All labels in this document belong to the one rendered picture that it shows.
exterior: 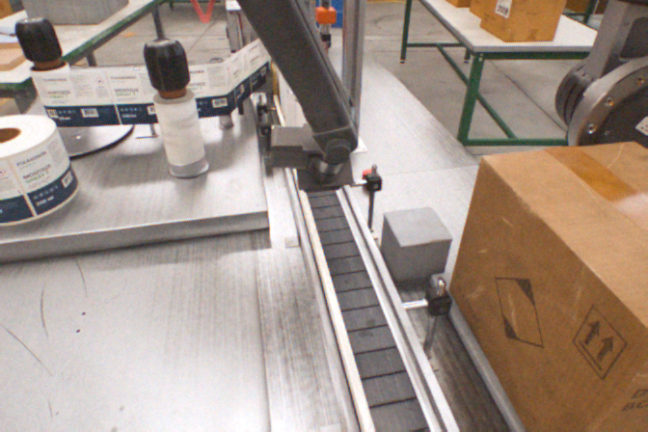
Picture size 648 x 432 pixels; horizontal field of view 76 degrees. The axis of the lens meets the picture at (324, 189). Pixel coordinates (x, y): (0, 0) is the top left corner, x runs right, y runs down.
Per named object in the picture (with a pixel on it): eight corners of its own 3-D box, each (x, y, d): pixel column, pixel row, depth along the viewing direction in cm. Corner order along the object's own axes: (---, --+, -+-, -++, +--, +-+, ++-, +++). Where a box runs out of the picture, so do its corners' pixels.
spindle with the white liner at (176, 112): (171, 160, 103) (141, 35, 86) (208, 157, 104) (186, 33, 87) (168, 180, 95) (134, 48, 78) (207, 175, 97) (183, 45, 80)
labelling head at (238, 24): (234, 80, 147) (225, 1, 133) (271, 77, 150) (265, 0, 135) (235, 94, 136) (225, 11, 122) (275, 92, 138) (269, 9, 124)
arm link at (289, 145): (353, 147, 58) (350, 98, 62) (270, 142, 57) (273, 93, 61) (339, 187, 69) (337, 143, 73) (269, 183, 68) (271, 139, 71)
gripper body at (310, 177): (293, 158, 78) (296, 143, 71) (347, 153, 79) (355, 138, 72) (298, 192, 76) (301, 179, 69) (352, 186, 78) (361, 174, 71)
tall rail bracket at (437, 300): (386, 353, 65) (396, 279, 55) (430, 345, 66) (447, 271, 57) (392, 372, 62) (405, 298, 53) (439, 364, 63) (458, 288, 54)
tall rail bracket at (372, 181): (340, 229, 89) (342, 163, 80) (373, 226, 90) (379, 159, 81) (344, 239, 86) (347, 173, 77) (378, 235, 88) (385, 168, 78)
